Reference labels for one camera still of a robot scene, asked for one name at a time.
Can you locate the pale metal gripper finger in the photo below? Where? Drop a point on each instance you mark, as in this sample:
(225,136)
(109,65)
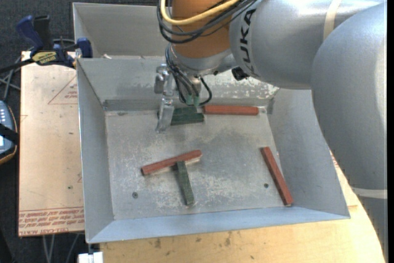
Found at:
(165,118)

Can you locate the dark green flat block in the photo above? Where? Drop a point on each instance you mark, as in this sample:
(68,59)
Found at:
(185,183)
(187,116)

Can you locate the red-brown flat block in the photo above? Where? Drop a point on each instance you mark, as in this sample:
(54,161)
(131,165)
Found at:
(277,176)
(231,110)
(169,162)

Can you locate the grey metal bin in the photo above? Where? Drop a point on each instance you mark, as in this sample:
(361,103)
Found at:
(215,144)

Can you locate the brown cardboard board red print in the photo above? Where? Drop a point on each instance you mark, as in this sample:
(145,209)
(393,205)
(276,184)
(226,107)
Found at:
(49,148)

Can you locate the black cylinder on white bracket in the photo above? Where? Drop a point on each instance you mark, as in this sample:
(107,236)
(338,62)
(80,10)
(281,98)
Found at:
(239,74)

